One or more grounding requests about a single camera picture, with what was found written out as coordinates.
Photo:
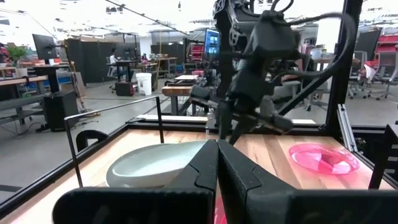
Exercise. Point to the black arched bracket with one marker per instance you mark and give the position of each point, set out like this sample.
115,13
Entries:
91,134

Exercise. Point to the wooden workbench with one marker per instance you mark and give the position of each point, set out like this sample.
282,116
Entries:
175,91

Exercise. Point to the pale blue ceramic plate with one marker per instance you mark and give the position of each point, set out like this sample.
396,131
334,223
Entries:
149,165

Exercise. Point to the silver aluminium rail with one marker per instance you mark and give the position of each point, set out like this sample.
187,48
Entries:
346,127

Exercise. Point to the black partition wall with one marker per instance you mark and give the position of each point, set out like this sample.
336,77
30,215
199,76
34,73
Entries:
93,62

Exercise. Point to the wooden standing desk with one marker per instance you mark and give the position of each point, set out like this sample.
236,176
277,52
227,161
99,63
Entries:
21,81

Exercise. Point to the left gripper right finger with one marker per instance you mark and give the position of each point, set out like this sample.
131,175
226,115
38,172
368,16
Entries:
264,205

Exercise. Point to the lit blue computer monitor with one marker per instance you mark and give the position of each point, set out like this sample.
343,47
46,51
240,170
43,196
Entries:
212,42

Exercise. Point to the pink transparent plate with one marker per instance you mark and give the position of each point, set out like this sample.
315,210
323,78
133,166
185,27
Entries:
220,211
323,158

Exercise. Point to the red storage bins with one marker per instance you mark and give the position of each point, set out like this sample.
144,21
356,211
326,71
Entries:
388,43
197,51

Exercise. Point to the black table frame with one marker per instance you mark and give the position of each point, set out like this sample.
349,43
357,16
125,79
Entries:
342,77

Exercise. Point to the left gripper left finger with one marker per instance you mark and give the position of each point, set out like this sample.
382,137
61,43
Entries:
186,202

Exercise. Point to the black computer monitor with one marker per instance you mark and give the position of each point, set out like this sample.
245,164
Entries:
45,46

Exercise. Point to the white plastic bucket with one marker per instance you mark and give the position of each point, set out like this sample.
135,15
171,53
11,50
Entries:
143,84

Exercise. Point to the small black and red box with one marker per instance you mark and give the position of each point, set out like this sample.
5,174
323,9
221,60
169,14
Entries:
124,89

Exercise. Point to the black floor box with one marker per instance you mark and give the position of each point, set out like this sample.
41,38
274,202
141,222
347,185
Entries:
60,109

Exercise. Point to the grey office chair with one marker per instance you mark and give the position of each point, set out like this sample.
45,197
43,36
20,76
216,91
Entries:
387,68

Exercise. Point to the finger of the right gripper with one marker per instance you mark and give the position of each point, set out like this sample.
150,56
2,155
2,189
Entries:
225,121
244,129

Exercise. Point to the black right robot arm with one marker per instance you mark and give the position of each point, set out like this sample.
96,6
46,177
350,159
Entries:
224,46

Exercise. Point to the green plant in white pot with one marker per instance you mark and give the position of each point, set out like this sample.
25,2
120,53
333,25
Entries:
17,54

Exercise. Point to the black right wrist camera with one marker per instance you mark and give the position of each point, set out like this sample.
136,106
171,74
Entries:
273,37

